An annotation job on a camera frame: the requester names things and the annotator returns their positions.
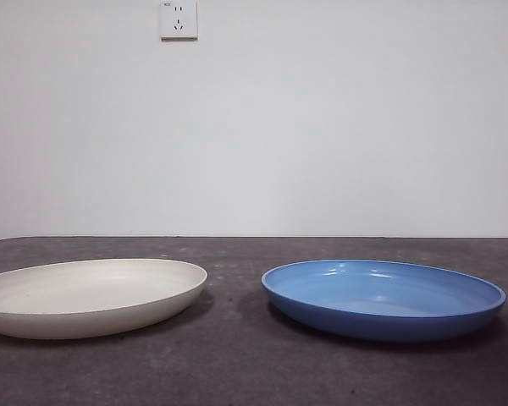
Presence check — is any blue round plate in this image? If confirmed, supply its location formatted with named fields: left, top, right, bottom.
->
left=261, top=259, right=507, bottom=343

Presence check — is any white round plate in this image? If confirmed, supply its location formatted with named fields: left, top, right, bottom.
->
left=0, top=257, right=208, bottom=341

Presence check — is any white wall socket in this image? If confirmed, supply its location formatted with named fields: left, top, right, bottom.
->
left=160, top=0, right=199, bottom=42

